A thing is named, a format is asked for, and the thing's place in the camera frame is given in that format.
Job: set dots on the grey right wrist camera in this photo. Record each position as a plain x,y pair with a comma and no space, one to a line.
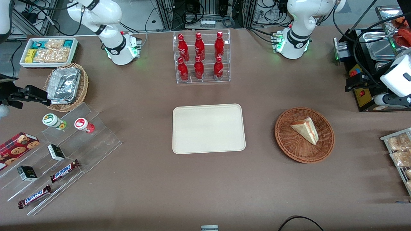
3,110

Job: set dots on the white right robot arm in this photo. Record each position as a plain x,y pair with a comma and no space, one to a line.
117,48

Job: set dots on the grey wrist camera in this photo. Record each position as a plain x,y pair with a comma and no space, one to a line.
3,110
390,100

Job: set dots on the beige plastic tray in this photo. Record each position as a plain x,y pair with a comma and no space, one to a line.
208,128

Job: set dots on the red cola bottle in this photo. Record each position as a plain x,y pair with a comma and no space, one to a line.
183,71
198,70
219,46
218,70
183,48
199,47

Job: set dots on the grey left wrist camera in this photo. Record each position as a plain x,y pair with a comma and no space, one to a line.
390,100

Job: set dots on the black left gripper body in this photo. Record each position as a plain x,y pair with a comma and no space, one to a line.
369,82

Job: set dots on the green lid cup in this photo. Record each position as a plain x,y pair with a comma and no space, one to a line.
51,120

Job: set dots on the yellow snack packet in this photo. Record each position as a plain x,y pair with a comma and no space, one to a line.
30,55

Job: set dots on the red sausages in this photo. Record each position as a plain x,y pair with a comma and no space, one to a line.
403,35

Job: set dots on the clear cracker bag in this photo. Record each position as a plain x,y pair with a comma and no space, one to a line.
61,55
55,43
43,56

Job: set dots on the white power strip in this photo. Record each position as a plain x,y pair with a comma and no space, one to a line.
207,23

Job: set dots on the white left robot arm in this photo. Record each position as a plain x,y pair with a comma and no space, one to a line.
300,38

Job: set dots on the steel food pan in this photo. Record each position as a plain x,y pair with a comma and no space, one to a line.
380,65
380,45

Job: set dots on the small black box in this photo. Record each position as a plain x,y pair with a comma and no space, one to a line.
56,152
27,173

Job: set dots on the red lid cup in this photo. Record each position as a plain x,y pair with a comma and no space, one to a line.
82,124

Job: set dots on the stacked aluminium foil trays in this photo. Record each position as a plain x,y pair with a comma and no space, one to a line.
64,85

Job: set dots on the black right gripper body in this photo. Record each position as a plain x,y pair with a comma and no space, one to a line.
7,95

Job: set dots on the clear acrylic bottle rack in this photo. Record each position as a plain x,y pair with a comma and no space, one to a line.
207,81

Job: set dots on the black food warmer case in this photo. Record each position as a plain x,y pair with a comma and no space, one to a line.
364,96

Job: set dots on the small grey device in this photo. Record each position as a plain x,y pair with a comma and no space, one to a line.
209,228

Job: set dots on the clear fried snack bag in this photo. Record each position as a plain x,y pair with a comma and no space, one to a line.
398,142
409,186
408,174
401,158

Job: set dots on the aluminium equipment frame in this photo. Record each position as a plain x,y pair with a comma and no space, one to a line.
167,14

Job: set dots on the Snickers chocolate bar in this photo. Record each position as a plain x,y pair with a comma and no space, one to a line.
34,196
64,171

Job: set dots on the clear acrylic stepped stand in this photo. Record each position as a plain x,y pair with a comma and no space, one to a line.
96,144

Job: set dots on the triangle sandwich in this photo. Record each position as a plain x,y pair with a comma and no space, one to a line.
305,130

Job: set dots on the light wicker basket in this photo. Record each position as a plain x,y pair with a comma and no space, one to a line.
84,86

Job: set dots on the red cookie box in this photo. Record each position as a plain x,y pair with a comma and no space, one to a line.
16,149

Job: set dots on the brown wicker basket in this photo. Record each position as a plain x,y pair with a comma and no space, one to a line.
289,144

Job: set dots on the teal snack packet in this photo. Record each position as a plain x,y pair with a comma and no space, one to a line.
38,45
68,43

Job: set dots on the white snack bin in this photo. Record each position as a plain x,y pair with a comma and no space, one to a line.
23,64

